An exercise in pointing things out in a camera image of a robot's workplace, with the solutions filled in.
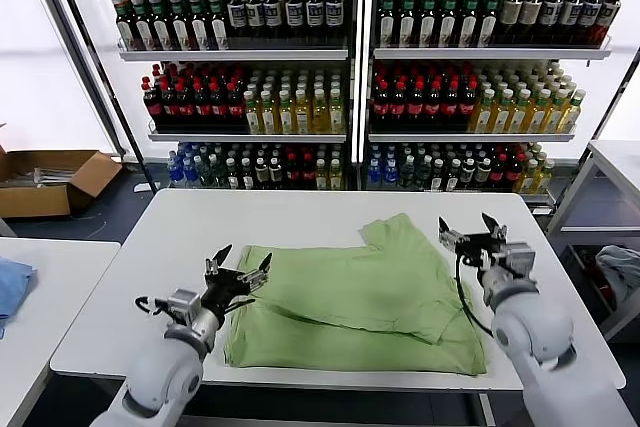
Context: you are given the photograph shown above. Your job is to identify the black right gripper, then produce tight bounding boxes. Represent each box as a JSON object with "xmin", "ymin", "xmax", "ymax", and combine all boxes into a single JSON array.
[{"xmin": 437, "ymin": 211, "xmax": 509, "ymax": 273}]

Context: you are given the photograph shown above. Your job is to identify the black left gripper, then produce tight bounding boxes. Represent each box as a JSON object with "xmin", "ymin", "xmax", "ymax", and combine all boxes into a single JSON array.
[{"xmin": 199, "ymin": 244, "xmax": 274, "ymax": 321}]

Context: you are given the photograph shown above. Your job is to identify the light green polo shirt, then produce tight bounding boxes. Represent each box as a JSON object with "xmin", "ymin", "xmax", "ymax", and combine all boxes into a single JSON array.
[{"xmin": 222, "ymin": 212, "xmax": 489, "ymax": 377}]

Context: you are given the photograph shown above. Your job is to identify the red-label dark drink bottle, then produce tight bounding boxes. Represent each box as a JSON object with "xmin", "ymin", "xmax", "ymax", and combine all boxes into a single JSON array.
[
  {"xmin": 504, "ymin": 152, "xmax": 521, "ymax": 192},
  {"xmin": 284, "ymin": 156, "xmax": 301, "ymax": 190},
  {"xmin": 489, "ymin": 154, "xmax": 506, "ymax": 192},
  {"xmin": 299, "ymin": 156, "xmax": 316, "ymax": 190}
]

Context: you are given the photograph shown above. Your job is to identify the red-cap cola bottle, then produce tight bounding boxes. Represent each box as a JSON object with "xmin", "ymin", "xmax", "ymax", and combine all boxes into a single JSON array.
[
  {"xmin": 193, "ymin": 80, "xmax": 212, "ymax": 133},
  {"xmin": 176, "ymin": 80, "xmax": 195, "ymax": 132},
  {"xmin": 226, "ymin": 81, "xmax": 245, "ymax": 133},
  {"xmin": 209, "ymin": 81, "xmax": 229, "ymax": 133},
  {"xmin": 159, "ymin": 79, "xmax": 179, "ymax": 132},
  {"xmin": 389, "ymin": 79, "xmax": 408, "ymax": 132},
  {"xmin": 458, "ymin": 79, "xmax": 478, "ymax": 132},
  {"xmin": 441, "ymin": 79, "xmax": 460, "ymax": 132},
  {"xmin": 142, "ymin": 76, "xmax": 162, "ymax": 131},
  {"xmin": 423, "ymin": 79, "xmax": 443, "ymax": 132},
  {"xmin": 406, "ymin": 79, "xmax": 425, "ymax": 132},
  {"xmin": 372, "ymin": 79, "xmax": 391, "ymax": 132}
]

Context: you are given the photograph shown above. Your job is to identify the pale grey cloth bundle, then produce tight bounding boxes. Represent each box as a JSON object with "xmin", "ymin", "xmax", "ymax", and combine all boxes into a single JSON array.
[{"xmin": 594, "ymin": 245, "xmax": 640, "ymax": 308}]

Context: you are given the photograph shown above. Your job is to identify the metal parts in plastic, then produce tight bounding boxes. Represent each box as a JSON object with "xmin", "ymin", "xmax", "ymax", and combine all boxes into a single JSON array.
[{"xmin": 32, "ymin": 166, "xmax": 69, "ymax": 184}]

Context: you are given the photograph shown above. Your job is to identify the green-cap dark drink bottle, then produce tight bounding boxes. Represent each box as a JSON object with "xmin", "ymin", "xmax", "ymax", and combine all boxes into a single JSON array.
[
  {"xmin": 396, "ymin": 0, "xmax": 418, "ymax": 48},
  {"xmin": 187, "ymin": 0, "xmax": 210, "ymax": 52},
  {"xmin": 458, "ymin": 0, "xmax": 480, "ymax": 48},
  {"xmin": 417, "ymin": 0, "xmax": 439, "ymax": 48},
  {"xmin": 149, "ymin": 0, "xmax": 173, "ymax": 52},
  {"xmin": 207, "ymin": 0, "xmax": 230, "ymax": 51},
  {"xmin": 438, "ymin": 0, "xmax": 460, "ymax": 48},
  {"xmin": 130, "ymin": 0, "xmax": 154, "ymax": 52},
  {"xmin": 375, "ymin": 0, "xmax": 397, "ymax": 48},
  {"xmin": 113, "ymin": 0, "xmax": 135, "ymax": 52},
  {"xmin": 168, "ymin": 0, "xmax": 191, "ymax": 52},
  {"xmin": 478, "ymin": 0, "xmax": 501, "ymax": 48}
]

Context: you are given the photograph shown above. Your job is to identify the open brown cardboard box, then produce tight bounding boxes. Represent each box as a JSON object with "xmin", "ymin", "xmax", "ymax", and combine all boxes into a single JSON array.
[{"xmin": 0, "ymin": 149, "xmax": 124, "ymax": 221}]

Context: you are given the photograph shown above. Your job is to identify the light blue cloth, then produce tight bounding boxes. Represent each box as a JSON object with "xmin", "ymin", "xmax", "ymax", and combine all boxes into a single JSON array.
[{"xmin": 0, "ymin": 256, "xmax": 37, "ymax": 338}]

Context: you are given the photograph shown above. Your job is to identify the beige-label dark tea bottle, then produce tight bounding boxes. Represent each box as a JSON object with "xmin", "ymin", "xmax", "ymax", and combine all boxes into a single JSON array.
[
  {"xmin": 498, "ymin": 0, "xmax": 522, "ymax": 46},
  {"xmin": 519, "ymin": 0, "xmax": 542, "ymax": 46}
]

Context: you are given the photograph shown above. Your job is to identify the blue-label dark tea bottle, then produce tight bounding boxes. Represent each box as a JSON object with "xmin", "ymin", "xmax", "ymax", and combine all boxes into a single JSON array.
[
  {"xmin": 539, "ymin": 0, "xmax": 562, "ymax": 46},
  {"xmin": 304, "ymin": 0, "xmax": 326, "ymax": 46},
  {"xmin": 244, "ymin": 0, "xmax": 266, "ymax": 46},
  {"xmin": 283, "ymin": 0, "xmax": 305, "ymax": 46},
  {"xmin": 226, "ymin": 0, "xmax": 249, "ymax": 46},
  {"xmin": 578, "ymin": 0, "xmax": 602, "ymax": 46},
  {"xmin": 324, "ymin": 0, "xmax": 346, "ymax": 46},
  {"xmin": 597, "ymin": 0, "xmax": 623, "ymax": 46},
  {"xmin": 559, "ymin": 0, "xmax": 582, "ymax": 46},
  {"xmin": 262, "ymin": 0, "xmax": 284, "ymax": 46}
]

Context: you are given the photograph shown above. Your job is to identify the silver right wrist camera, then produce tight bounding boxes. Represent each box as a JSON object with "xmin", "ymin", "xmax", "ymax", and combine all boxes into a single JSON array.
[{"xmin": 502, "ymin": 241, "xmax": 536, "ymax": 278}]

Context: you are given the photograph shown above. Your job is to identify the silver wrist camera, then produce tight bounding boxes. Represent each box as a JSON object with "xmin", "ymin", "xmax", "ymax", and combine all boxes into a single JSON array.
[
  {"xmin": 502, "ymin": 241, "xmax": 536, "ymax": 278},
  {"xmin": 167, "ymin": 289, "xmax": 204, "ymax": 321}
]

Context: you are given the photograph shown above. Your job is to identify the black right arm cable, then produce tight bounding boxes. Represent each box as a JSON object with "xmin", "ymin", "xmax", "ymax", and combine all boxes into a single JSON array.
[{"xmin": 452, "ymin": 251, "xmax": 496, "ymax": 338}]

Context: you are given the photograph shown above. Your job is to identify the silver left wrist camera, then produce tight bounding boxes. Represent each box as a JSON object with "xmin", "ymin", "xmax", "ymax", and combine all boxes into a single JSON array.
[{"xmin": 167, "ymin": 289, "xmax": 204, "ymax": 321}]

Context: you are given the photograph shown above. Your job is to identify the white metal-frame side table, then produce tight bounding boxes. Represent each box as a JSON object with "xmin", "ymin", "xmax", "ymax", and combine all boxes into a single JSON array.
[{"xmin": 544, "ymin": 139, "xmax": 640, "ymax": 343}]

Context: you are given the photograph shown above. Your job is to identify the dark frame post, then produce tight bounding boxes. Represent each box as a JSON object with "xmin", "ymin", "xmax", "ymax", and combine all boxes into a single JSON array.
[{"xmin": 574, "ymin": 44, "xmax": 640, "ymax": 168}]

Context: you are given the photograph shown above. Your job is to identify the black slanted frame post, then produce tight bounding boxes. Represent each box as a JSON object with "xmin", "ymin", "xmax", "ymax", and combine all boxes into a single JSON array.
[{"xmin": 47, "ymin": 0, "xmax": 151, "ymax": 193}]

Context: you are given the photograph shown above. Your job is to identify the grey slanted frame post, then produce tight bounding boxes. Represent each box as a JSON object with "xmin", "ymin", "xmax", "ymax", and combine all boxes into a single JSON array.
[{"xmin": 24, "ymin": 0, "xmax": 126, "ymax": 156}]

